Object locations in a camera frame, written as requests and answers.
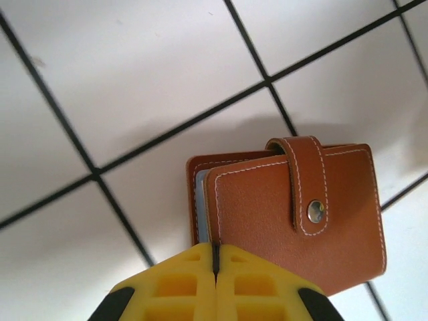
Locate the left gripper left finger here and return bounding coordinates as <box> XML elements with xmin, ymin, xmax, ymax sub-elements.
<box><xmin>94</xmin><ymin>243</ymin><xmax>217</xmax><ymax>321</ymax></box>

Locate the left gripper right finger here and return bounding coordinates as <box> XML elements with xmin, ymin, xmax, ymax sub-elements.
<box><xmin>216</xmin><ymin>243</ymin><xmax>337</xmax><ymax>321</ymax></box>

